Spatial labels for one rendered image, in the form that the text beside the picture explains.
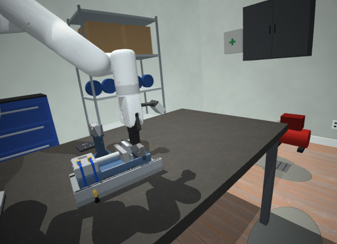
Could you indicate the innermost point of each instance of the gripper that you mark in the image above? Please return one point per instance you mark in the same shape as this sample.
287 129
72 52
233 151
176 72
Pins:
130 114

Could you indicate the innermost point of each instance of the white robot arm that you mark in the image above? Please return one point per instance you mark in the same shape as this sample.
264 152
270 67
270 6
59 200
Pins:
18 16

